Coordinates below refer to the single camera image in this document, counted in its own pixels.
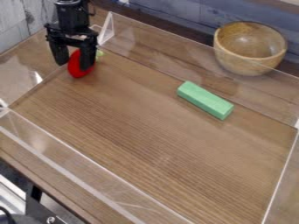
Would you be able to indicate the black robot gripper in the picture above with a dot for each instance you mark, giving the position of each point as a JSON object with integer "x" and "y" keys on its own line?
{"x": 71, "y": 32}

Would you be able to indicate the red plush strawberry toy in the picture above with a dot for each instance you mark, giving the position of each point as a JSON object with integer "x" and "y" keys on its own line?
{"x": 74, "y": 66}

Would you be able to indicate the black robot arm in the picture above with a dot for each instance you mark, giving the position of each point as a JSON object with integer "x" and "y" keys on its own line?
{"x": 74, "y": 2}

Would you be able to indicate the green rectangular block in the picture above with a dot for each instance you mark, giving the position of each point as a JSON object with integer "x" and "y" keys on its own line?
{"x": 204, "y": 100}

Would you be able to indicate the wooden bowl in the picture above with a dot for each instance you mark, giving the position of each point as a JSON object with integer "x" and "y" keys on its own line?
{"x": 248, "y": 48}

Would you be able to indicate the clear acrylic corner bracket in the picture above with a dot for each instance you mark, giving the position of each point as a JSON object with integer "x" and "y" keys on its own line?
{"x": 106, "y": 31}

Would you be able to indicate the clear acrylic tray wall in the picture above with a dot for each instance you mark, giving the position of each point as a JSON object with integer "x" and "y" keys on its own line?
{"x": 127, "y": 153}

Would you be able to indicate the black metal table frame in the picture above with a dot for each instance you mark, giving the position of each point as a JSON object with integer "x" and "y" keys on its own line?
{"x": 35, "y": 209}

